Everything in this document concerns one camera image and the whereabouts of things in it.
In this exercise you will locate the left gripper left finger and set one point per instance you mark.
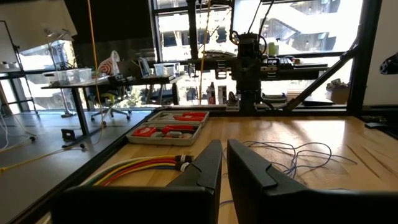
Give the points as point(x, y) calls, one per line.
point(140, 205)

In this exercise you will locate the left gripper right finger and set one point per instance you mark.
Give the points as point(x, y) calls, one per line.
point(295, 208)

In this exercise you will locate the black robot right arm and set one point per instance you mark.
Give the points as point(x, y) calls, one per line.
point(248, 71)

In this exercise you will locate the red tape measure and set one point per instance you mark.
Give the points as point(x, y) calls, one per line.
point(144, 131)

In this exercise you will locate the small white tape roll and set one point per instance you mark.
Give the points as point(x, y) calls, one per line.
point(186, 135)

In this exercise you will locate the green-cushioned office chair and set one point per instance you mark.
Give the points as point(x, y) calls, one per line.
point(109, 99)

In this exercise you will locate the brown cardboard box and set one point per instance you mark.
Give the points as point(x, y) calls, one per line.
point(337, 93)

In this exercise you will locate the white carton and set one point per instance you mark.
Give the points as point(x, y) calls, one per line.
point(222, 95)

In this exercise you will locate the black side desk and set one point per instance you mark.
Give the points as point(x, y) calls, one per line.
point(295, 71)

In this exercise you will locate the grey laptop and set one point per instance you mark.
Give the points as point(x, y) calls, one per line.
point(127, 68)

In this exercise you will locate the clear plastic bin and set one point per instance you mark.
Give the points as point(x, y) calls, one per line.
point(71, 75)
point(166, 69)

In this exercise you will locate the white bag red target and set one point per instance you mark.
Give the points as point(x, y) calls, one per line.
point(107, 67)

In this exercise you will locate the white board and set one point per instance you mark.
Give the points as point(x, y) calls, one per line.
point(6, 40)

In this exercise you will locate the grey metal bracket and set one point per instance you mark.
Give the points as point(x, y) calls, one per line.
point(233, 105)

